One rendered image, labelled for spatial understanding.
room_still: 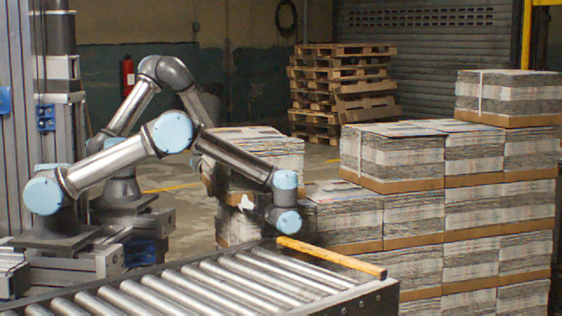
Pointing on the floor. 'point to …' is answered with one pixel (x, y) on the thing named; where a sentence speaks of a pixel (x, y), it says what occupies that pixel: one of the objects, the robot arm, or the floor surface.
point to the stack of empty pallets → (318, 88)
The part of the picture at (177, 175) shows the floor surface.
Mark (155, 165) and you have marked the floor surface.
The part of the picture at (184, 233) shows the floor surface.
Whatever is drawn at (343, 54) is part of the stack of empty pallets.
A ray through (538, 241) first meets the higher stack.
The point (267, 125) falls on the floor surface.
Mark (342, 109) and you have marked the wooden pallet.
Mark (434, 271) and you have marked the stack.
